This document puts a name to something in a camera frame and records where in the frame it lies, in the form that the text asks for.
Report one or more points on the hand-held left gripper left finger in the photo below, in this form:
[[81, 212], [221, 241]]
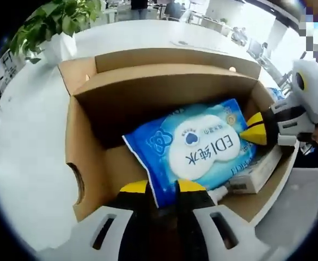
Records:
[[131, 223]]

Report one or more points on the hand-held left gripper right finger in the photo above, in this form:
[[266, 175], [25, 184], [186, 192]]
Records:
[[200, 223]]

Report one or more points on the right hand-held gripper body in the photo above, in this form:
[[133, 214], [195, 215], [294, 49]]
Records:
[[317, 89]]

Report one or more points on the small silver white carton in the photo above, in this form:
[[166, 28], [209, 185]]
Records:
[[257, 174]]

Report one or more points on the brown cardboard shoe box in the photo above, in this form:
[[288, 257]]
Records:
[[99, 163]]

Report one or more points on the blue wet wipes soft pack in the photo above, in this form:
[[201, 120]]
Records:
[[202, 152]]

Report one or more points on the blue floral soft pack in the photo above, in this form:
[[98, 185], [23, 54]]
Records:
[[274, 93]]

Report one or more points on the person's dark clothing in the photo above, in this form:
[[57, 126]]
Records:
[[308, 161]]

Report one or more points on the grey mesh office chair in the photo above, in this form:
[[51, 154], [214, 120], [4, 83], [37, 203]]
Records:
[[292, 206]]

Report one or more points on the green potted plant white pot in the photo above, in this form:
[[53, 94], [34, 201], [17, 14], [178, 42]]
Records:
[[58, 21]]

